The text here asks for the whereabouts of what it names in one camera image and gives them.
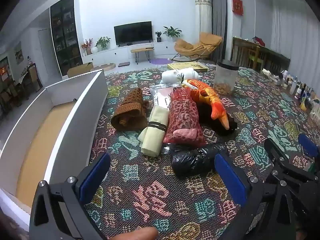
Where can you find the brown knitted cloth roll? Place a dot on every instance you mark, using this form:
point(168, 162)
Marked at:
point(130, 112)

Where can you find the red cloth item on desk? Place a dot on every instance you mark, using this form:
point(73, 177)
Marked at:
point(259, 41)

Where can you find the small wooden coffee table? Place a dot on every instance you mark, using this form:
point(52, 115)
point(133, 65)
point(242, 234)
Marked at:
point(142, 50)

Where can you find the orange fish plush toy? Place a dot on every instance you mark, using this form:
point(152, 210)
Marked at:
point(215, 105)

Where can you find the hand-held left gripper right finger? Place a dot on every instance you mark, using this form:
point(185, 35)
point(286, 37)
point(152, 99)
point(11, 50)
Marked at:
point(230, 180)

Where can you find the colourful patterned woven blanket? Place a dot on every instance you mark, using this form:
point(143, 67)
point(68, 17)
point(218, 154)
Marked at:
point(160, 205)

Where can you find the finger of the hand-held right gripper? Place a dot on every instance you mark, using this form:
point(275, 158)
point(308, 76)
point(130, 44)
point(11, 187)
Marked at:
point(308, 145)
point(276, 152)

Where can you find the black plastic bag bundle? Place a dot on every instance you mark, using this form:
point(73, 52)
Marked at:
point(195, 158)

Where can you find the round purple mat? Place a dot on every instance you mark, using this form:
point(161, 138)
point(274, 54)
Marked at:
point(161, 61)

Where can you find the wooden dining chairs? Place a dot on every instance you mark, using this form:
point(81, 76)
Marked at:
point(32, 77)

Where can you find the flat yellow box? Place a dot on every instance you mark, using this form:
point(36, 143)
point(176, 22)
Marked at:
point(187, 66)

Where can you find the red wall hanging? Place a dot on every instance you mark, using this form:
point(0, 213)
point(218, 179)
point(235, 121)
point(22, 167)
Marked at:
point(237, 6)

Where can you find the person's left hand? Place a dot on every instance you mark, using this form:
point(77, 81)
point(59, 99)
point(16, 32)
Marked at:
point(135, 235)

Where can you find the white standing air conditioner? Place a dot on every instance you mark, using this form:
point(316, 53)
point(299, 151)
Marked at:
point(203, 15)

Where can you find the dark glass display cabinet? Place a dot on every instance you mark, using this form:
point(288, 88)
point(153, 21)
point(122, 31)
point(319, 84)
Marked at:
point(66, 35)

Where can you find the white sheer curtain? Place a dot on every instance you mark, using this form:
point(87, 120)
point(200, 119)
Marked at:
point(295, 30)

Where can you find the red flowers in vase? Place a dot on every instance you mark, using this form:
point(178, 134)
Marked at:
point(87, 45)

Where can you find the row of small bottles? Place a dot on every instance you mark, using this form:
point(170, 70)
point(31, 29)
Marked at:
point(300, 90)

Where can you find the black floor scale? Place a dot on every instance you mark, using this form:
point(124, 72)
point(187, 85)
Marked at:
point(123, 64)

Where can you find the small potted plant dark pot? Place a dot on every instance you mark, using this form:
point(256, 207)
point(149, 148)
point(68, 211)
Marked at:
point(158, 37)

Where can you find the white fluffy blanket roll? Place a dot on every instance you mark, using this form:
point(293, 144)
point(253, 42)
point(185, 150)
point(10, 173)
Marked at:
point(170, 76)

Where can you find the tan rocking lounge chair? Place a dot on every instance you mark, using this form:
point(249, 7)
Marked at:
point(200, 45)

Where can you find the open cardboard box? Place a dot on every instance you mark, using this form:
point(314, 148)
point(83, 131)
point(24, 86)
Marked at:
point(80, 70)

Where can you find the large green potted plant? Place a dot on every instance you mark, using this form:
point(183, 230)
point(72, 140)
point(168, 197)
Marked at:
point(172, 32)

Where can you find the clear jar with black lid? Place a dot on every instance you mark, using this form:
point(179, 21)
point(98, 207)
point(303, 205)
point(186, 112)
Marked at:
point(225, 80)

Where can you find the clear plastic bag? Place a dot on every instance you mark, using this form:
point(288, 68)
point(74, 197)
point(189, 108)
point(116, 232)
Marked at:
point(160, 96)

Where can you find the red mesh bag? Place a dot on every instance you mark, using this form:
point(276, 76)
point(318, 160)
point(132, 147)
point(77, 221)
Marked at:
point(182, 115)

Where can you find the grey curtain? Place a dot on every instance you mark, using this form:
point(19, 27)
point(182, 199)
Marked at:
point(217, 17)

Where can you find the black flat television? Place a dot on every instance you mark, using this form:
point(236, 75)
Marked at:
point(132, 33)

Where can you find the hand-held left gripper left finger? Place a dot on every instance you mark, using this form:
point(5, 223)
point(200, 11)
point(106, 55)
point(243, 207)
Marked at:
point(96, 177)

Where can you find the cream cloth roll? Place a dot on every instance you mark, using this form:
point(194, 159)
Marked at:
point(152, 140)

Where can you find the white storage box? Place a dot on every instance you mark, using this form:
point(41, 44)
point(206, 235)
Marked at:
point(75, 135)

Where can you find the black soft garment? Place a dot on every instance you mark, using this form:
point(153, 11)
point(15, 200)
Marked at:
point(231, 127)

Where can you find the dark wooden side desk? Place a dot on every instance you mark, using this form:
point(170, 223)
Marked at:
point(265, 55)

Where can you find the white low television cabinet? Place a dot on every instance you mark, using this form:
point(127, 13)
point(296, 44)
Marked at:
point(112, 53)

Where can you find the bushy potted plant white pot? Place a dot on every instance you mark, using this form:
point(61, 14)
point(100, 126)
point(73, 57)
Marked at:
point(103, 43)

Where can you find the framed wall picture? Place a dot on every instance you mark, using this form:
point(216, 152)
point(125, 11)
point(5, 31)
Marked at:
point(18, 52)

